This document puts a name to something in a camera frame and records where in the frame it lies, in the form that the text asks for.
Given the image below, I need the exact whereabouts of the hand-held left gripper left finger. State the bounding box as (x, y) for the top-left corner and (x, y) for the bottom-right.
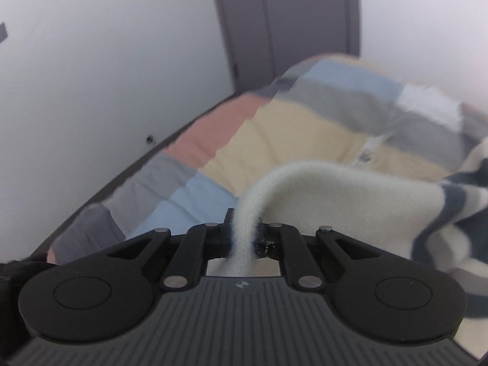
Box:
(105, 208), (235, 290)

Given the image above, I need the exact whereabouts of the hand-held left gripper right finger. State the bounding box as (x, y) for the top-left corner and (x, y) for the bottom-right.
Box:
(253, 219), (386, 290)

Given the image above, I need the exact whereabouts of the cream blue striped sweater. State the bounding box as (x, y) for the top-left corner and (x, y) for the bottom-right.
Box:
(208, 143), (488, 366)

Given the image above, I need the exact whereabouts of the patchwork quilt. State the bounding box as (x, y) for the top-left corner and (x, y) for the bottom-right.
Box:
(48, 53), (488, 267)

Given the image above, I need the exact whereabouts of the black bag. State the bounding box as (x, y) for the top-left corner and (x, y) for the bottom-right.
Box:
(0, 260), (52, 351)

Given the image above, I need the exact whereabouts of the grey door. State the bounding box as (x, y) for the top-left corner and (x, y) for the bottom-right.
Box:
(208, 0), (361, 94)

